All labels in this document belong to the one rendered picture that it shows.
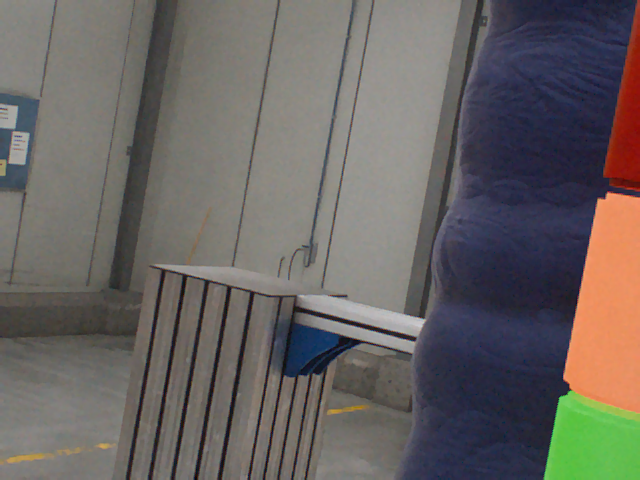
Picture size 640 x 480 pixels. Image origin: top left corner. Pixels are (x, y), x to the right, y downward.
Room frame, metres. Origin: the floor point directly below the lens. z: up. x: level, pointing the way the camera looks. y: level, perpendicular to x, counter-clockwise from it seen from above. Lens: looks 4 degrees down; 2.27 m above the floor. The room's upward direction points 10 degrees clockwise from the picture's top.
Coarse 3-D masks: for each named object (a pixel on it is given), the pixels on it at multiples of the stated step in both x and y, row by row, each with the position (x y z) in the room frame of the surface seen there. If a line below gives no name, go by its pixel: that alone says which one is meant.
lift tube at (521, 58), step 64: (512, 0) 1.27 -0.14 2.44; (576, 0) 1.23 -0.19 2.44; (512, 64) 1.25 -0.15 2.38; (576, 64) 1.22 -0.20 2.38; (512, 128) 1.24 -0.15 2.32; (576, 128) 1.22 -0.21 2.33; (448, 256) 1.28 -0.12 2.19; (512, 256) 1.23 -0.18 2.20; (576, 256) 1.21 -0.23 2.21; (448, 320) 1.27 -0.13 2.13; (512, 320) 1.23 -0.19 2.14; (448, 384) 1.26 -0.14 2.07; (512, 384) 1.22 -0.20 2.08; (448, 448) 1.25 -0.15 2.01; (512, 448) 1.23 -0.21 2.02
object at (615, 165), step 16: (624, 64) 0.35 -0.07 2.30; (624, 80) 0.35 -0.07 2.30; (624, 96) 0.35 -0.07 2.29; (624, 112) 0.35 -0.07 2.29; (624, 128) 0.34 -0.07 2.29; (608, 144) 0.36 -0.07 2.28; (624, 144) 0.34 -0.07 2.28; (608, 160) 0.35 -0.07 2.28; (624, 160) 0.34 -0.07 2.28; (608, 176) 0.35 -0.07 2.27; (624, 176) 0.34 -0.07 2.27
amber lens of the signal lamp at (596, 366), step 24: (600, 216) 0.35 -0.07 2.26; (624, 216) 0.34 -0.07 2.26; (600, 240) 0.35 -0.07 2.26; (624, 240) 0.34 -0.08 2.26; (600, 264) 0.34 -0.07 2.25; (624, 264) 0.34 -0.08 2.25; (600, 288) 0.34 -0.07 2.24; (624, 288) 0.33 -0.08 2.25; (576, 312) 0.35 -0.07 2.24; (600, 312) 0.34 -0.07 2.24; (624, 312) 0.33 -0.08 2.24; (576, 336) 0.35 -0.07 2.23; (600, 336) 0.34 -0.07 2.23; (624, 336) 0.33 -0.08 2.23; (576, 360) 0.35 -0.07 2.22; (600, 360) 0.34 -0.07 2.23; (624, 360) 0.33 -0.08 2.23; (576, 384) 0.34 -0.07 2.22; (600, 384) 0.34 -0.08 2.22; (624, 384) 0.33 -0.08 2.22; (624, 408) 0.33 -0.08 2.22
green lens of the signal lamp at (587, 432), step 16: (560, 400) 0.35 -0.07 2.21; (576, 400) 0.35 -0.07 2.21; (592, 400) 0.35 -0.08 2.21; (560, 416) 0.35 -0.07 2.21; (576, 416) 0.34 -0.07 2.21; (592, 416) 0.34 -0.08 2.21; (608, 416) 0.34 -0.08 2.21; (624, 416) 0.33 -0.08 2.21; (560, 432) 0.35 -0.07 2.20; (576, 432) 0.34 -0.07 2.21; (592, 432) 0.34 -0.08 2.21; (608, 432) 0.33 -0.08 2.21; (624, 432) 0.33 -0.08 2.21; (560, 448) 0.35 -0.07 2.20; (576, 448) 0.34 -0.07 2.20; (592, 448) 0.33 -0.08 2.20; (608, 448) 0.33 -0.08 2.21; (624, 448) 0.33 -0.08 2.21; (560, 464) 0.34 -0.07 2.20; (576, 464) 0.34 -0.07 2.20; (592, 464) 0.33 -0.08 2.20; (608, 464) 0.33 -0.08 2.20; (624, 464) 0.33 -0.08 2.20
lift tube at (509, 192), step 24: (456, 192) 1.32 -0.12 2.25; (480, 192) 1.27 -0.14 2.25; (504, 192) 1.25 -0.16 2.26; (528, 192) 1.23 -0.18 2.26; (552, 192) 1.23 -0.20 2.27; (576, 192) 1.22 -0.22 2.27; (600, 192) 1.23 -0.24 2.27; (624, 192) 1.23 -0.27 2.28; (552, 312) 1.23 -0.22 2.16; (432, 408) 1.28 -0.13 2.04; (480, 432) 1.24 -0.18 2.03; (528, 432) 1.22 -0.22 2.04
